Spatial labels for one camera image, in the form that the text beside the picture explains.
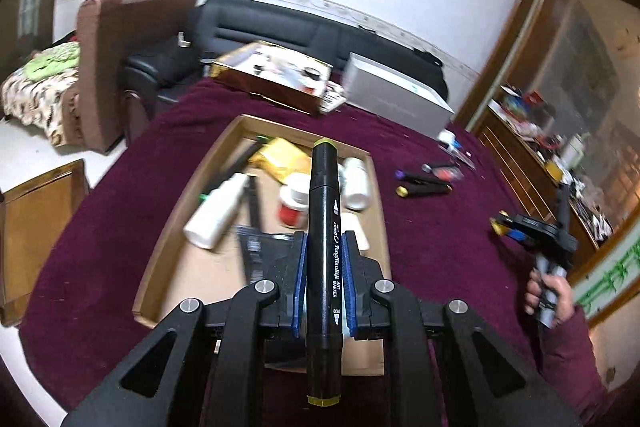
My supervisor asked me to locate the black foil pouch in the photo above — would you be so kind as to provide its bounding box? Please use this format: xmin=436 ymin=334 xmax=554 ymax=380
xmin=235 ymin=225 xmax=302 ymax=289

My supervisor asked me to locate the black marker olive cap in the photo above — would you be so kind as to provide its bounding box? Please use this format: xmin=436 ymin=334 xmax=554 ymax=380
xmin=306 ymin=139 xmax=343 ymax=407

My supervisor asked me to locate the yellow cylindrical container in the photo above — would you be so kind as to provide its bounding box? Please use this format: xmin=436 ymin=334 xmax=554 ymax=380
xmin=489 ymin=210 xmax=510 ymax=236

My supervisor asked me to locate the white square charger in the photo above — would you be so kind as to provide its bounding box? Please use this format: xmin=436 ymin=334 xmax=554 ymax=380
xmin=341 ymin=211 xmax=370 ymax=253

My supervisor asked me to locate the red pill bottle white cap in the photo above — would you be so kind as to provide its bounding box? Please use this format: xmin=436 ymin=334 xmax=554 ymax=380
xmin=278 ymin=185 xmax=309 ymax=229

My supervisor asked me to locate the white spray bottle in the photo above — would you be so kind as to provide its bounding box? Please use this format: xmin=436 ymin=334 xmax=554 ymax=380
xmin=183 ymin=172 xmax=248 ymax=251

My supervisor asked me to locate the cardboard tray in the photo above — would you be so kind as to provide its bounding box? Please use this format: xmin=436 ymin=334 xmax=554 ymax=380
xmin=132 ymin=115 xmax=392 ymax=376

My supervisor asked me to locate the black marker yellow cap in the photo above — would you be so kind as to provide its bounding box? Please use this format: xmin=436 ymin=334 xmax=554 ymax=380
xmin=396 ymin=183 xmax=452 ymax=199

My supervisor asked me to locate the black comb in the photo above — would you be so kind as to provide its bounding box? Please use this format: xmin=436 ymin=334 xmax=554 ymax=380
xmin=246 ymin=176 xmax=262 ymax=231

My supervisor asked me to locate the clear case with red item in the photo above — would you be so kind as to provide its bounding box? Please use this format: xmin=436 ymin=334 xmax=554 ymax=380
xmin=421 ymin=164 xmax=464 ymax=182

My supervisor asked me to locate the black marker purple cap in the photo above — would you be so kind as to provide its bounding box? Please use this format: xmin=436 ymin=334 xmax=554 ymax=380
xmin=395 ymin=169 xmax=448 ymax=185

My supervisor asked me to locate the green-tipped black pen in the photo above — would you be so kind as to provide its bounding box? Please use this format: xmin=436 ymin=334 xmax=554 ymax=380
xmin=200 ymin=135 xmax=270 ymax=202

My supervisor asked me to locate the yellow foil packet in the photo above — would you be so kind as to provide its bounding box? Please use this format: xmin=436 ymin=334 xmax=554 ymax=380
xmin=248 ymin=138 xmax=311 ymax=184

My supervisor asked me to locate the small white bottle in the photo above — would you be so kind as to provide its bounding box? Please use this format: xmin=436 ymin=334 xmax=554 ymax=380
xmin=437 ymin=129 xmax=458 ymax=148

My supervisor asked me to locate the gold open box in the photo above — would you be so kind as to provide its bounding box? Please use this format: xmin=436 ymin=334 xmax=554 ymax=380
xmin=208 ymin=40 xmax=332 ymax=115

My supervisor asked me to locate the grey rectangular box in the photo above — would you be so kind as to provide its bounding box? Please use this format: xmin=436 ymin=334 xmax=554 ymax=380
xmin=341 ymin=53 xmax=454 ymax=139

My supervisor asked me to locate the black leather sofa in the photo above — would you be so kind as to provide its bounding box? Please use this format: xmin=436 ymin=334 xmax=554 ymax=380
xmin=118 ymin=0 xmax=449 ymax=116

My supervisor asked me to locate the wooden chair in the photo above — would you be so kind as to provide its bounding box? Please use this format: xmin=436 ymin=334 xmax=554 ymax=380
xmin=1 ymin=159 xmax=89 ymax=327

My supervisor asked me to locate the floral blanket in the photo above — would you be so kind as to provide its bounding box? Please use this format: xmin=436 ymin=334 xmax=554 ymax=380
xmin=1 ymin=41 xmax=84 ymax=147

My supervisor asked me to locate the brown armchair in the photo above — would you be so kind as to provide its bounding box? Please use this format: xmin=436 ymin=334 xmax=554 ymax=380
xmin=76 ymin=0 xmax=196 ymax=153

